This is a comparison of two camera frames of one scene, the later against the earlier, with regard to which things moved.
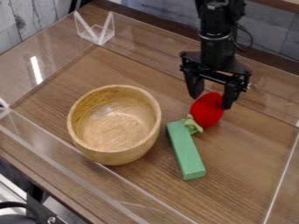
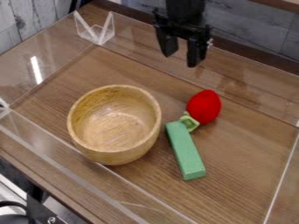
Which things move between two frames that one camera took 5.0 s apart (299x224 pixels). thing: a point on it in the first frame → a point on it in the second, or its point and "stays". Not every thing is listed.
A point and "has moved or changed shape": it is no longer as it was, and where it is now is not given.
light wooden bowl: x=113 y=123 stays
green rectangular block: x=186 y=150 stays
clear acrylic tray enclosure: x=101 y=135 stays
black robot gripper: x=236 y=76 → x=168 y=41
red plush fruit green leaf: x=206 y=112 has moved or changed shape
